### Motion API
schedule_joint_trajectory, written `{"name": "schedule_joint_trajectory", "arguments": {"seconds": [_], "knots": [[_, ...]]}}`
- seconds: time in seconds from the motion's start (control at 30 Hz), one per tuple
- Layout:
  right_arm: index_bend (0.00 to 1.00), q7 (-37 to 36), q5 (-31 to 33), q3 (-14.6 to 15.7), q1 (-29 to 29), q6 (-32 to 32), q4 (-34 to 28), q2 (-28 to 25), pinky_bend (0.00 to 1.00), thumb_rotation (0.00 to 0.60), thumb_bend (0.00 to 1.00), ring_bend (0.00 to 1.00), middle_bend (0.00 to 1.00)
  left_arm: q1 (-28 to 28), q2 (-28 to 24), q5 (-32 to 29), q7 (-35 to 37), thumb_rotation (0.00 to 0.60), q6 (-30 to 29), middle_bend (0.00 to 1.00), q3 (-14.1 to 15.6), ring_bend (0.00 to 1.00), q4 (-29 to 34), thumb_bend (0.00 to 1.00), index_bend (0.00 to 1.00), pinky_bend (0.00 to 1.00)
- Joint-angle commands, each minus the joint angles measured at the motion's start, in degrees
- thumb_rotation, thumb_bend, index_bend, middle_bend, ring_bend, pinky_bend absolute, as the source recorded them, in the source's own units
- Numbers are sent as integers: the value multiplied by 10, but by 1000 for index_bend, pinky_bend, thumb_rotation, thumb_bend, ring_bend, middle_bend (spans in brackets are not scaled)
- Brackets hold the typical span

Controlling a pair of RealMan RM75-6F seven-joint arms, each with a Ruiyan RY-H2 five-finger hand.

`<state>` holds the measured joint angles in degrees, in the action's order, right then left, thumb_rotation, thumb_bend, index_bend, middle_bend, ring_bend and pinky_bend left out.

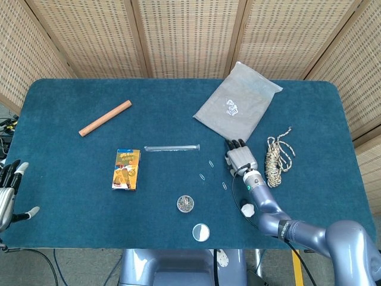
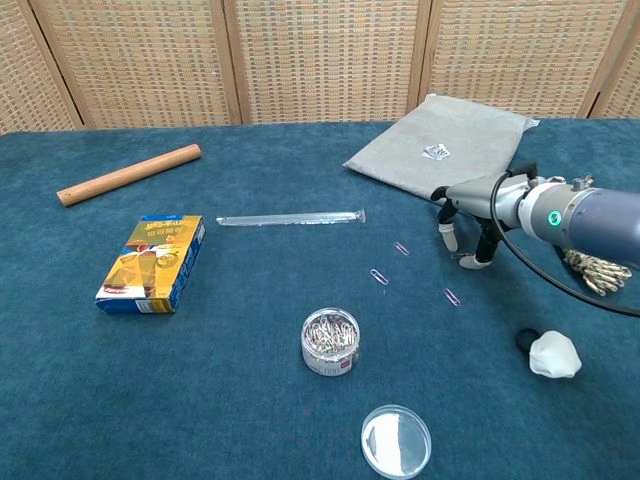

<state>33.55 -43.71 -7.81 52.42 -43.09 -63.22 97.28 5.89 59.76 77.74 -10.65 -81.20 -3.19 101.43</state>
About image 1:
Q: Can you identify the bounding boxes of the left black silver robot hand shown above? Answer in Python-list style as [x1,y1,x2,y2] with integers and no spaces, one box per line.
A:
[0,160,40,233]

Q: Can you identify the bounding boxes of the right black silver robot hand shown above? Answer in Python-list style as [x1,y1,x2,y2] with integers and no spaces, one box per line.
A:
[224,138,259,177]

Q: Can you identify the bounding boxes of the round container of paper clips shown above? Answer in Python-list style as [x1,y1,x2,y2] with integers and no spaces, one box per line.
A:
[176,195,195,213]

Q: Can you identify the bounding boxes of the grey plastic bag package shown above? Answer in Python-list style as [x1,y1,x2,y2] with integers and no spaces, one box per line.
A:
[192,61,283,150]

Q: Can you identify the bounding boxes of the blue table cloth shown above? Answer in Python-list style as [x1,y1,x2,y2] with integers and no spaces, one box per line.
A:
[0,77,377,250]

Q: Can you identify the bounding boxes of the clear glass test tube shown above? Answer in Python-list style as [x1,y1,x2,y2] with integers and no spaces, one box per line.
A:
[143,144,201,153]

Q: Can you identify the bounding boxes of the white perforated plate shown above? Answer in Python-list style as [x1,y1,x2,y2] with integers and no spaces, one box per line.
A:
[218,249,230,269]

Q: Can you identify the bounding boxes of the silver metal table leg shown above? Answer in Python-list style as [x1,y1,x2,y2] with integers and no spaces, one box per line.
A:
[254,249,264,276]

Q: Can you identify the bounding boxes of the orange printed carton box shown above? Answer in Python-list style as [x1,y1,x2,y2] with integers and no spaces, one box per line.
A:
[111,148,141,191]

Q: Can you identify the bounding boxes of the yellow floor tape strip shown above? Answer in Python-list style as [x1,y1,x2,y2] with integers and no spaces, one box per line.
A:
[291,249,304,286]

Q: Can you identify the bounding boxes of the blue-grey robot torso base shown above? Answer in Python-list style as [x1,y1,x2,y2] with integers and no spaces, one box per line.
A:
[118,248,248,286]

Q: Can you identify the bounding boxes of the round wooden dowel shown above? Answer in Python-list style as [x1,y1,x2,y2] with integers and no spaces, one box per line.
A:
[79,100,132,138]

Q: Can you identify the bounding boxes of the woven bamboo screen panel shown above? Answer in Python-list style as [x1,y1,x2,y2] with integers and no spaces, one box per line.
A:
[303,0,381,215]
[230,0,366,81]
[130,0,248,80]
[25,0,152,80]
[0,0,77,116]

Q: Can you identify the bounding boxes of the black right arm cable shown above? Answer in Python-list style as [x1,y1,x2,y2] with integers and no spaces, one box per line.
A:
[231,163,318,286]

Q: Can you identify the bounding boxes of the beige speckled rope bundle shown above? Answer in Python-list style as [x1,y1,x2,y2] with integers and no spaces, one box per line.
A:
[264,126,296,188]

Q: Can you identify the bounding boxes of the white flower hair tie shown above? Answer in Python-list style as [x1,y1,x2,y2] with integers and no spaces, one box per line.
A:
[240,198,255,218]

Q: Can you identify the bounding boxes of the black cable bundle yellow connectors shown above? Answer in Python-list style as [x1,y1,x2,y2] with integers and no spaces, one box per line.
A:
[0,116,19,158]

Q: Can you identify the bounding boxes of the blue floor cable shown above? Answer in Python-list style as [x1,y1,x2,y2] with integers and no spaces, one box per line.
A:
[52,248,123,286]

